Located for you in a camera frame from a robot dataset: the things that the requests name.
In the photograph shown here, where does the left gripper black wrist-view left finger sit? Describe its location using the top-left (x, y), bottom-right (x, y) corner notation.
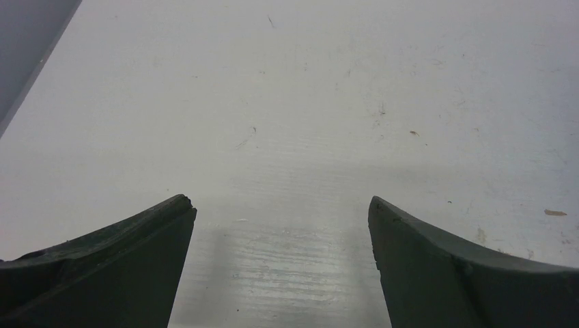
top-left (1, 194), bottom-right (197, 327)

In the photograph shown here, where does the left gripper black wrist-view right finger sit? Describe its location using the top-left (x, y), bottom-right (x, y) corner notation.
top-left (368, 196), bottom-right (578, 327)

